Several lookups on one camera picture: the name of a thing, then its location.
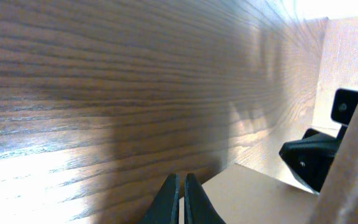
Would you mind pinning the cardboard box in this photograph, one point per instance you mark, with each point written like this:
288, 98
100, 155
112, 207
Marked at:
242, 195

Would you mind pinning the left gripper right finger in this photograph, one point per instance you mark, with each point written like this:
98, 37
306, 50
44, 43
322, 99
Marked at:
198, 208

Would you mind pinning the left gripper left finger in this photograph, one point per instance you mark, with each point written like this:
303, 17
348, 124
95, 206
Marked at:
165, 207

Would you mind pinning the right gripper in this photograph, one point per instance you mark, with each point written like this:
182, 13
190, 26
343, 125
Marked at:
310, 158

